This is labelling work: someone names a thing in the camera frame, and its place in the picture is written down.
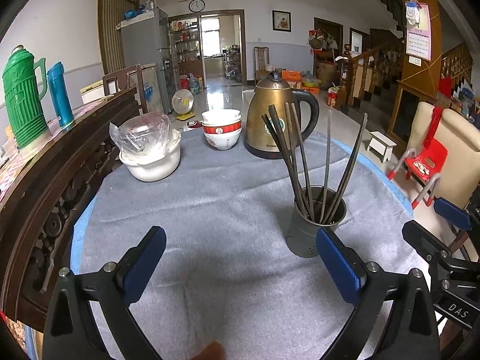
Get dark chopstick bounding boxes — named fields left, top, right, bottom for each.
left=262, top=102, right=315, bottom=220
left=261, top=106, right=308, bottom=215
left=284, top=101, right=316, bottom=221
left=325, top=113, right=368, bottom=224
left=320, top=106, right=332, bottom=224

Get person left hand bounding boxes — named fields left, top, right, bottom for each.
left=190, top=340, right=226, bottom=360

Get red plastic chair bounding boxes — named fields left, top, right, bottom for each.
left=387, top=138, right=448, bottom=210

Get cream sofa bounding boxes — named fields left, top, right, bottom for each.
left=406, top=101, right=480, bottom=211

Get blue under cloth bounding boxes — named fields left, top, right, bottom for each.
left=71, top=131, right=418, bottom=276

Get small white stool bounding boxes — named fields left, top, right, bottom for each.
left=367, top=131, right=397, bottom=164

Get grey perforated utensil holder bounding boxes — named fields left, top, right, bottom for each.
left=286, top=186, right=347, bottom=258

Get dark carved wooden bench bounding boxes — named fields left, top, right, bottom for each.
left=1, top=88, right=139, bottom=332

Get grey table cloth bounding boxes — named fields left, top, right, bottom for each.
left=79, top=127, right=425, bottom=360

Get wooden stair railing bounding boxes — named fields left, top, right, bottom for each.
left=346, top=38, right=473, bottom=107

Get white ceramic pot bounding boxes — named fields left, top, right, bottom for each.
left=119, top=128, right=182, bottom=182

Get clear plastic bag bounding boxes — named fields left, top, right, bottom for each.
left=109, top=111, right=172, bottom=155

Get green thermos jug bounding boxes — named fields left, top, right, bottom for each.
left=2, top=45, right=48, bottom=150

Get orange boxes on floor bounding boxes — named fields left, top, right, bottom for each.
left=281, top=70, right=320, bottom=94

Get gold electric kettle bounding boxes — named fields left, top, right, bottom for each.
left=245, top=71, right=320, bottom=159

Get red white stacked bowls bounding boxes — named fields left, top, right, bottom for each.
left=202, top=109, right=242, bottom=150

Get small electric fan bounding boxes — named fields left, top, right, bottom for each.
left=172, top=88, right=195, bottom=121

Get white chest freezer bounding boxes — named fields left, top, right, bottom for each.
left=80, top=63, right=164, bottom=113

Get wooden chair behind table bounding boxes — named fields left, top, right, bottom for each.
left=103, top=63, right=148, bottom=114

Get blue thermos bottle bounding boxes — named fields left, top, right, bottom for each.
left=46, top=61, right=74, bottom=128

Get grey refrigerator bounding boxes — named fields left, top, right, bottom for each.
left=116, top=7, right=179, bottom=114

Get wall calendar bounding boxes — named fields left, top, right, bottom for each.
left=405, top=0, right=432, bottom=61

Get wooden chair by wall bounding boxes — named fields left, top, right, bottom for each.
left=254, top=46, right=269, bottom=84

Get framed wall picture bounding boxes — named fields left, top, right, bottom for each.
left=272, top=10, right=291, bottom=32

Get round wall clock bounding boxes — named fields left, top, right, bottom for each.
left=188, top=0, right=206, bottom=13

